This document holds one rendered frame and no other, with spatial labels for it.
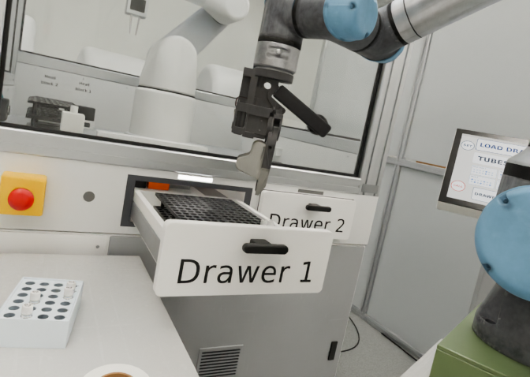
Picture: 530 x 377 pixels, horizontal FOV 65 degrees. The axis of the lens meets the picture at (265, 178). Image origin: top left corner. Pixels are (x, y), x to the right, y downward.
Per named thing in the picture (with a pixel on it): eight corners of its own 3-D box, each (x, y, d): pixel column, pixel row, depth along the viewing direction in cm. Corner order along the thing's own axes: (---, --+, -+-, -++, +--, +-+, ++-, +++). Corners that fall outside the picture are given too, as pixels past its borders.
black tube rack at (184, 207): (269, 261, 77) (275, 228, 77) (177, 259, 69) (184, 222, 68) (225, 225, 97) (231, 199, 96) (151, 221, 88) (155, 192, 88)
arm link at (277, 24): (299, -32, 63) (259, -28, 68) (284, 41, 65) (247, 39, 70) (328, -14, 69) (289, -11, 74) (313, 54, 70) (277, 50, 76)
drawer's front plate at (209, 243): (321, 293, 72) (334, 232, 70) (154, 296, 58) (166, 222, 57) (315, 288, 73) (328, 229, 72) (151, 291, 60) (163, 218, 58)
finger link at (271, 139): (259, 167, 73) (268, 119, 73) (268, 169, 73) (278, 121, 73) (260, 167, 68) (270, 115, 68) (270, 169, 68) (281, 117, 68)
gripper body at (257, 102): (232, 134, 76) (244, 68, 75) (278, 143, 77) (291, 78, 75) (229, 136, 69) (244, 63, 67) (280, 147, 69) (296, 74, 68)
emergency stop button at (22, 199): (32, 212, 73) (35, 190, 72) (5, 210, 71) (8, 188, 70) (33, 207, 75) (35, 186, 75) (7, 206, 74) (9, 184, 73)
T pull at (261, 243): (288, 255, 63) (289, 246, 62) (244, 254, 59) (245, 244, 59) (277, 247, 66) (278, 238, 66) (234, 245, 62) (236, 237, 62)
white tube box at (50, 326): (65, 349, 52) (69, 321, 52) (-11, 347, 50) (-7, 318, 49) (80, 304, 64) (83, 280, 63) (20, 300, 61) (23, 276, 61)
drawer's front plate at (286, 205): (348, 240, 114) (357, 201, 113) (255, 235, 101) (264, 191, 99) (345, 237, 116) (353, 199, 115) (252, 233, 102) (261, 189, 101)
